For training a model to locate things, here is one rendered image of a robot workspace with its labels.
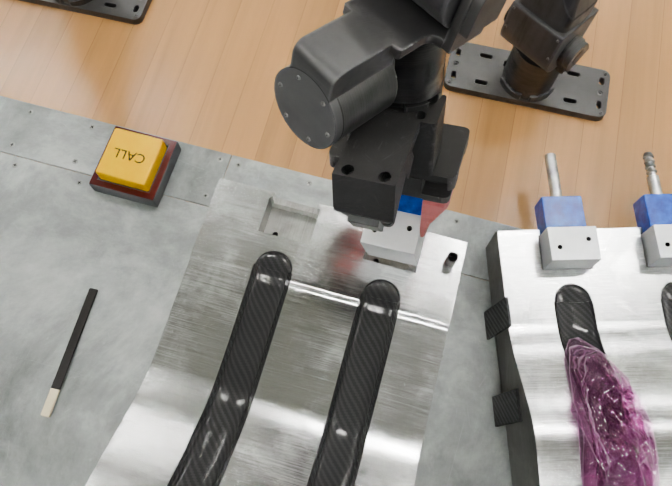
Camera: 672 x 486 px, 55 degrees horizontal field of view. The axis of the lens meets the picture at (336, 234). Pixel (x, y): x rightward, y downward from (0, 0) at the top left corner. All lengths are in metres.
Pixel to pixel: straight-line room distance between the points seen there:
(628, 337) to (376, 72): 0.40
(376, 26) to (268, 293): 0.31
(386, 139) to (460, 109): 0.39
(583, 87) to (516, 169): 0.14
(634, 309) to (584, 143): 0.23
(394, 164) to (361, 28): 0.09
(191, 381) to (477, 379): 0.29
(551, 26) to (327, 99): 0.37
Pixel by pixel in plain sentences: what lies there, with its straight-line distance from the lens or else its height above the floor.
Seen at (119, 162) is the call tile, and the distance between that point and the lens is 0.77.
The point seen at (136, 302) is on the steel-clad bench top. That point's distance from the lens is 0.74.
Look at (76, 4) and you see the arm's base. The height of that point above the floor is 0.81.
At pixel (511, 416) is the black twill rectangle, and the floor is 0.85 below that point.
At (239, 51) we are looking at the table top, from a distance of 0.87.
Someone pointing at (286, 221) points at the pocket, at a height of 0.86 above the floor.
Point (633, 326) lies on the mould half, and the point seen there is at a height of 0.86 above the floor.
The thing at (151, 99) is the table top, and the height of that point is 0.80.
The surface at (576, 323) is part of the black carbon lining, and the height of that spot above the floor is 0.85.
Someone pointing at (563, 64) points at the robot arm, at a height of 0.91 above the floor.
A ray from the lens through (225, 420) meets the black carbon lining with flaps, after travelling 0.61.
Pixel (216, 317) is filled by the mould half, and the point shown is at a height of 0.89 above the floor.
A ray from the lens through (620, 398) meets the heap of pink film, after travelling 0.64.
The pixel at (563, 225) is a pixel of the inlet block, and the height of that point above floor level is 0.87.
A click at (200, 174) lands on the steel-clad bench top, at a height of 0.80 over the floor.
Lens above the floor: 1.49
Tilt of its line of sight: 69 degrees down
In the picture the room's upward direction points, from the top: straight up
